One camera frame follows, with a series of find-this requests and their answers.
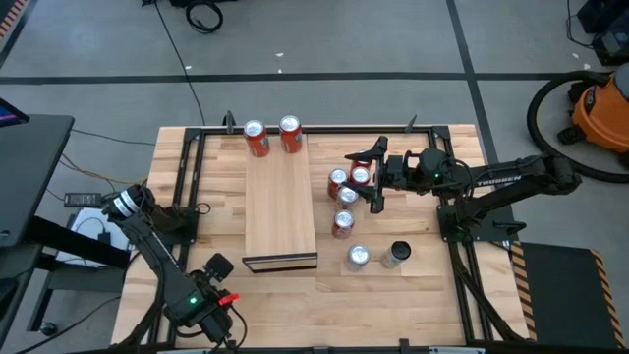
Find black desk leg frame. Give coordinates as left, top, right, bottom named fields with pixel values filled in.
left=27, top=215, right=132, bottom=335

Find monitor with blue screen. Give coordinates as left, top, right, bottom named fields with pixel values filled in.
left=0, top=96, right=30, bottom=129

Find wooden shelf with black frame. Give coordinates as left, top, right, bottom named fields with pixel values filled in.
left=242, top=133, right=319, bottom=274

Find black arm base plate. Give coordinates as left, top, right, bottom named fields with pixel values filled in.
left=436, top=204, right=518, bottom=243
left=120, top=206, right=201, bottom=246

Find thin black cable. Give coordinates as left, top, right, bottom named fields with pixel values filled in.
left=71, top=128, right=157, bottom=148

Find black aluminium table frame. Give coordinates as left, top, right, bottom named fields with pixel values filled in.
left=115, top=125, right=537, bottom=354

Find black equipment case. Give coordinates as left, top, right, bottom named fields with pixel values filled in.
left=575, top=0, right=629, bottom=67

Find coiled black cable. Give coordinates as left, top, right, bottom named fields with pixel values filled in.
left=185, top=2, right=225, bottom=34

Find orange soda can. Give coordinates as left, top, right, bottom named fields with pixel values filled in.
left=244, top=119, right=271, bottom=158
left=278, top=114, right=304, bottom=154

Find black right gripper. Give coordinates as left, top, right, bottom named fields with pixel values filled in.
left=341, top=136, right=420, bottom=214

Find long black floor cable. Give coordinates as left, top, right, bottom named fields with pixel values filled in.
left=152, top=0, right=207, bottom=127

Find silver diet cola can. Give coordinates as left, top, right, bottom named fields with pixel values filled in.
left=346, top=244, right=372, bottom=272
left=336, top=185, right=360, bottom=211

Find white paper sheet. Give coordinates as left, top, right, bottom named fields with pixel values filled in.
left=54, top=206, right=135, bottom=269

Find orange shop vacuum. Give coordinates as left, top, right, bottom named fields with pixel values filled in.
left=557, top=63, right=629, bottom=168
left=526, top=70, right=629, bottom=185

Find tall silver black-topped can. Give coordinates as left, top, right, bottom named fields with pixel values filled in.
left=380, top=240, right=413, bottom=270

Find black hazard-striped floor mat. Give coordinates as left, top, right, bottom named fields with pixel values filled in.
left=510, top=240, right=628, bottom=350
left=0, top=0, right=29, bottom=38

